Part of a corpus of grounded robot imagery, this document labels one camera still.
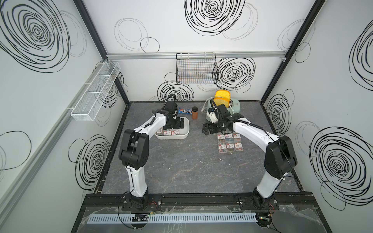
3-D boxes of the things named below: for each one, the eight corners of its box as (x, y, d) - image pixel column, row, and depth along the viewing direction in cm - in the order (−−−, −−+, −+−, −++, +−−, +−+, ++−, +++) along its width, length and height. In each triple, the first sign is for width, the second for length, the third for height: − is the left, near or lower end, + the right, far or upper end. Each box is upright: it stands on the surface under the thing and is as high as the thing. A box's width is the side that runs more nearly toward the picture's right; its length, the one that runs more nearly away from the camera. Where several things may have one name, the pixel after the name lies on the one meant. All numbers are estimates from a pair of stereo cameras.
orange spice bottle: (192, 119, 111) (192, 110, 103) (192, 114, 114) (192, 106, 106) (197, 119, 111) (198, 110, 103) (197, 114, 114) (197, 106, 106)
